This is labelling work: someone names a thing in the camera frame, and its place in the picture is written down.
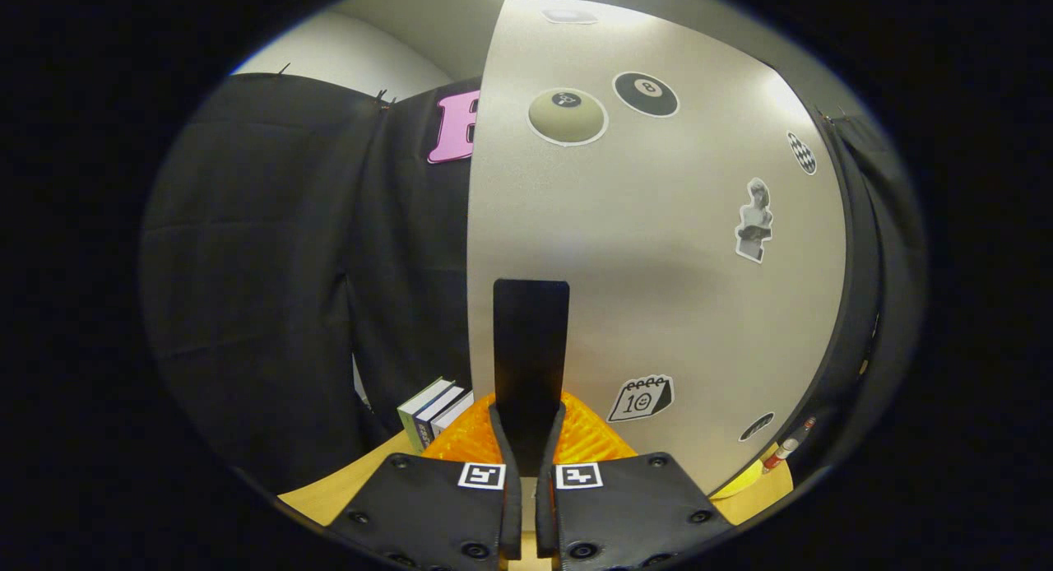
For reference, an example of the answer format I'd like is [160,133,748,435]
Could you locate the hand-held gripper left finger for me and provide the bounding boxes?
[329,392,523,571]

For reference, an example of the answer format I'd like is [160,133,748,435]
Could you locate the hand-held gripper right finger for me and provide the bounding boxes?
[535,392,733,571]

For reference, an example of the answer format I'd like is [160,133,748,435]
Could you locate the black door handle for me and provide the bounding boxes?
[492,279,570,477]

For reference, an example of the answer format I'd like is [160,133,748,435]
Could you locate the beige shoe cabinet door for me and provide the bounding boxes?
[466,0,848,498]

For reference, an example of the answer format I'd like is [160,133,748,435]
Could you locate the dark blue book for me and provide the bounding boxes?
[414,386,466,448]

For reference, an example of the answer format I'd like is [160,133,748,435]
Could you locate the yellow object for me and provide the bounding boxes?
[712,460,766,499]

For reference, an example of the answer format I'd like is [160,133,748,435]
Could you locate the green book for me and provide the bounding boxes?
[397,378,455,454]

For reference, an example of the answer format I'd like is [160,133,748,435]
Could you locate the red-capped bottle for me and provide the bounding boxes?
[761,416,818,475]

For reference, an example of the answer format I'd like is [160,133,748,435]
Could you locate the black backdrop cloth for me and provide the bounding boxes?
[140,72,926,494]

